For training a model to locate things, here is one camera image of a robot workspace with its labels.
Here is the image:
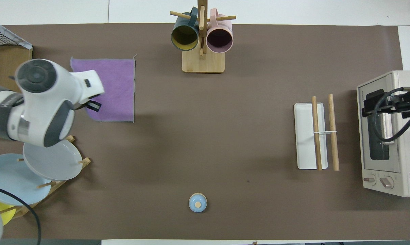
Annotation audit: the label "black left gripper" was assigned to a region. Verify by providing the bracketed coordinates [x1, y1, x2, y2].
[85, 99, 102, 113]

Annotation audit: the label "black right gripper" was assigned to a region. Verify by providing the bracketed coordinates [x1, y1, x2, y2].
[361, 78, 410, 119]

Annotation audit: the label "purple and grey towel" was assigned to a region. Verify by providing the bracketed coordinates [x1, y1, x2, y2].
[70, 54, 138, 123]

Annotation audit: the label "wooden plate rack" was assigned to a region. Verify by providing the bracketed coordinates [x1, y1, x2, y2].
[0, 135, 91, 219]

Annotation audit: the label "white towel rack wooden bars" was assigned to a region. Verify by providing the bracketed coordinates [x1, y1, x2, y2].
[294, 94, 340, 172]

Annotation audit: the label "beige toaster oven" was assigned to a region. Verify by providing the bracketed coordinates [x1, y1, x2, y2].
[357, 70, 410, 198]

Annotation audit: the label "grey plate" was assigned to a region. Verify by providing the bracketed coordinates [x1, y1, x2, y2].
[23, 138, 83, 181]

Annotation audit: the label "wooden shelf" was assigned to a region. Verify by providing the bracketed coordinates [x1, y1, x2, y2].
[0, 27, 33, 89]

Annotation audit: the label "brown table mat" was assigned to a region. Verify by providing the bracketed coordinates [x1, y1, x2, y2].
[0, 23, 410, 240]

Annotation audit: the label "marbled paper sheet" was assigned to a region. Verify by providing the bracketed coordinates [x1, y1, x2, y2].
[0, 18, 33, 50]

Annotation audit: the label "light blue plate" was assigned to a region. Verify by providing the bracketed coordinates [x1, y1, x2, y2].
[0, 153, 52, 206]

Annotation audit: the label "dark teal mug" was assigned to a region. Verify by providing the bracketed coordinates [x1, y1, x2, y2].
[171, 7, 200, 51]

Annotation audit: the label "wooden mug tree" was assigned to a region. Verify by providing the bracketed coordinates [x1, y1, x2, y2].
[170, 0, 236, 74]

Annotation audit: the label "yellow plate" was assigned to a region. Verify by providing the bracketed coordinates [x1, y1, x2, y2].
[0, 193, 17, 227]

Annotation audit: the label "small blue lidded jar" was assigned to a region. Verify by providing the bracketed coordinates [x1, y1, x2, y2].
[188, 193, 207, 213]

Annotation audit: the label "pink mug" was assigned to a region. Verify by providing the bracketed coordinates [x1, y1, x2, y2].
[206, 8, 234, 54]

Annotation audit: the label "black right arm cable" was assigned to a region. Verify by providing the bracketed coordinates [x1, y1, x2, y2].
[373, 87, 410, 143]

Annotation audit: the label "black wire basket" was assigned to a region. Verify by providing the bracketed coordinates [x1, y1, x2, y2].
[0, 31, 32, 47]

